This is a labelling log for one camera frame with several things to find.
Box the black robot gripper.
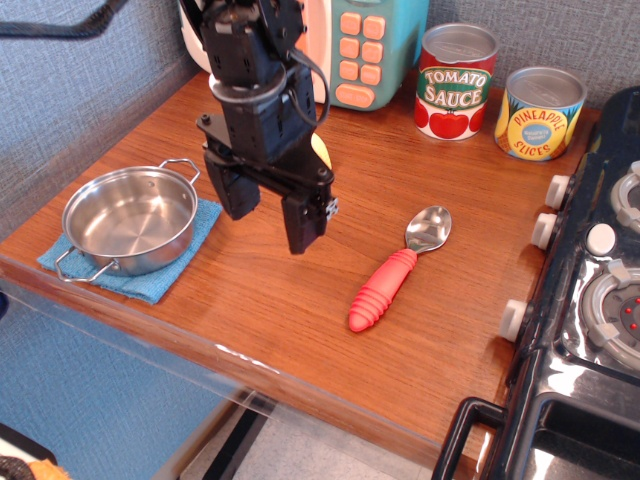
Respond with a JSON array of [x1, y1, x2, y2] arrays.
[[197, 64, 339, 255]]

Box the red handled metal spoon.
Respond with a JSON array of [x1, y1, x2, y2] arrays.
[[348, 206, 453, 333]]

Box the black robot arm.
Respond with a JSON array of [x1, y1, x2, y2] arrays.
[[180, 1, 337, 254]]

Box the yellow toy corn piece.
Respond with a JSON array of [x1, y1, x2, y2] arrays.
[[311, 133, 332, 170]]

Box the teal toy microwave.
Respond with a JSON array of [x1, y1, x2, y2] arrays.
[[179, 1, 429, 111]]

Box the blue cloth mat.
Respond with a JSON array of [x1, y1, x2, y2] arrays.
[[37, 199, 223, 305]]

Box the tomato sauce can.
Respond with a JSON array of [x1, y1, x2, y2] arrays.
[[414, 23, 499, 141]]

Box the pineapple slices can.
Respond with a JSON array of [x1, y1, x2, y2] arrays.
[[494, 66, 587, 162]]

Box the orange object bottom left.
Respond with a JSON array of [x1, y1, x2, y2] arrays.
[[1, 456, 71, 480]]

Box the black toy stove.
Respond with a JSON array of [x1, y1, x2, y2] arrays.
[[433, 87, 639, 479]]

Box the steel pan with handles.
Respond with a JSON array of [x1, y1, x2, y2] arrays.
[[54, 159, 201, 283]]

